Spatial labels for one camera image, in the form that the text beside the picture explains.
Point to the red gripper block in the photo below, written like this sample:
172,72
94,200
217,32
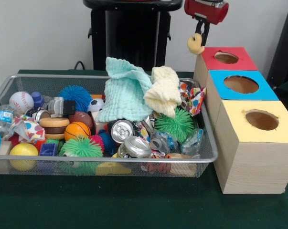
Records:
203,12

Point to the yellow duck toy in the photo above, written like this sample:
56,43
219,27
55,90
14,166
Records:
195,44

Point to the polka dot colourful cloth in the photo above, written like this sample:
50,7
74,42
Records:
194,98

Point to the cream yellow cloth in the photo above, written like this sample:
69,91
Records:
164,93

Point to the mint green cloth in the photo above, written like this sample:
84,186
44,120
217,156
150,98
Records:
124,93

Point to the clear shallow mesh bin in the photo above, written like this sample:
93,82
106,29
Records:
203,129

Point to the wooden box with three holes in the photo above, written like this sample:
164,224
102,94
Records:
249,162

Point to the black chair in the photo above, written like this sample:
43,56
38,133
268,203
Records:
284,52

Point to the large green spiky ball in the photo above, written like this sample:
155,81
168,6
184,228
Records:
175,125

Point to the crushed silver can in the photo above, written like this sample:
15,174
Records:
136,147

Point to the blue spiky ball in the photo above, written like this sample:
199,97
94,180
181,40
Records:
76,98

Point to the orange basketball toy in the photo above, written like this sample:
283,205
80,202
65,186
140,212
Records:
78,131

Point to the burger toy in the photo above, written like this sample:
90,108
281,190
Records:
54,128

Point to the white baseball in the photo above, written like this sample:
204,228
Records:
21,102

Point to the plain yellow ball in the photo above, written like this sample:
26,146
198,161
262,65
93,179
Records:
23,153

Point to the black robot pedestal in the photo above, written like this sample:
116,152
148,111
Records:
129,38

